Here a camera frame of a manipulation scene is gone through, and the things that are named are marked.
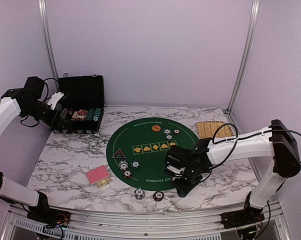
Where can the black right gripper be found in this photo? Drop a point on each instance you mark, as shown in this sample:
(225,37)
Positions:
(185,189)

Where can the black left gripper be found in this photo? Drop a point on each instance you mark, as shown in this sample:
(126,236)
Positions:
(57,126)

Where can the brown 100 chip stack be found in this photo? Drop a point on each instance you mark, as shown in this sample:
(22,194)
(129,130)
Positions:
(158,196)

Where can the blue tan 10 chip stack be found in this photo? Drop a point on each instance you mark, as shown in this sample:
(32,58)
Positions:
(139,193)

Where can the teal 50 chips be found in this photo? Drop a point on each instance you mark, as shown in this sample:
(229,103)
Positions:
(135,164)

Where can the brown 100 chips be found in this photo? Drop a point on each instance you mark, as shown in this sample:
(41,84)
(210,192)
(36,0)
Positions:
(127,174)

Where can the orange big blind button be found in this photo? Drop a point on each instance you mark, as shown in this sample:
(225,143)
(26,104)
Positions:
(156,128)

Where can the blue tan chips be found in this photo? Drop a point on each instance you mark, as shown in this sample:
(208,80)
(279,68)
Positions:
(123,165)

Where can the red backed card deck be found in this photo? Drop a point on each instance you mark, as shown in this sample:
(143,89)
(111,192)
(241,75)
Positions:
(99,176)

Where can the blue white chip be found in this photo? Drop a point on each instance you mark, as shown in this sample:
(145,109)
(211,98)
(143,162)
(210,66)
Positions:
(167,131)

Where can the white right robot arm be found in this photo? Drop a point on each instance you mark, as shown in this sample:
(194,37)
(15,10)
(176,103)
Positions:
(187,166)

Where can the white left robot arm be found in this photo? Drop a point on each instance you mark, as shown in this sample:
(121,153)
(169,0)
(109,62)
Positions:
(26,102)

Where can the boxed playing card deck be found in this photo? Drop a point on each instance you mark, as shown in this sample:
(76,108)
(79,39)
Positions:
(75,118)

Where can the black poker chip case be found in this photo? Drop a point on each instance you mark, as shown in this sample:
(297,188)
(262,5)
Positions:
(82,93)

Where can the dark green chip row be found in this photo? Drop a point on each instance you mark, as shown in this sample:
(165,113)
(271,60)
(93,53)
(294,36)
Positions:
(90,115)

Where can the teal 50 chip row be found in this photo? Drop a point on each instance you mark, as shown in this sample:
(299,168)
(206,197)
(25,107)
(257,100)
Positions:
(96,114)

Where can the green round poker mat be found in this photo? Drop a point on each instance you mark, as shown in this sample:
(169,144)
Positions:
(140,143)

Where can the black triangular all-in marker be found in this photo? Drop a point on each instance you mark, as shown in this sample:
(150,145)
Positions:
(119,154)

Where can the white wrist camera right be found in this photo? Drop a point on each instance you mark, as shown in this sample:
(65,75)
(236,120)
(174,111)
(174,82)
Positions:
(173,171)

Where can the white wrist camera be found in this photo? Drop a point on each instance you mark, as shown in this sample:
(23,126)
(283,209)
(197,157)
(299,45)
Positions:
(173,171)
(54,99)

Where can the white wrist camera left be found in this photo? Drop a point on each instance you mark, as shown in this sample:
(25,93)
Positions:
(54,99)

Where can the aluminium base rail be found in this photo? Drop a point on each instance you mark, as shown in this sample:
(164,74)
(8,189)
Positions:
(101,225)

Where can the left aluminium frame post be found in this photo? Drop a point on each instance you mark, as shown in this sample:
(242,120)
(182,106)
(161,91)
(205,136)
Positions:
(43,15)

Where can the aluminium frame post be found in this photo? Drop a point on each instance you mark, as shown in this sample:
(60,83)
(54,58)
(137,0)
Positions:
(43,15)
(252,24)

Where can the right aluminium frame post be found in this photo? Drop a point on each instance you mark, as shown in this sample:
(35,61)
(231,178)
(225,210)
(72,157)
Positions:
(252,24)

